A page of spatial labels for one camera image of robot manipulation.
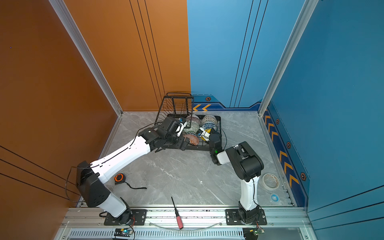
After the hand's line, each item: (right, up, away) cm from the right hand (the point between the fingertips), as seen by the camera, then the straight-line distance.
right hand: (213, 128), depth 98 cm
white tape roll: (+32, -30, -13) cm, 45 cm away
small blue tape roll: (+31, -37, -18) cm, 52 cm away
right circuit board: (+15, -49, -28) cm, 59 cm away
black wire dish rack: (-26, +8, +10) cm, 29 cm away
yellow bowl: (-3, -2, +5) cm, 6 cm away
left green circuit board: (-46, -50, -27) cm, 73 cm away
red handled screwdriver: (-20, -44, -25) cm, 54 cm away
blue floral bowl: (-2, +4, +6) cm, 8 cm away
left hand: (-19, -4, -17) cm, 26 cm away
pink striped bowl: (-12, +7, +6) cm, 15 cm away
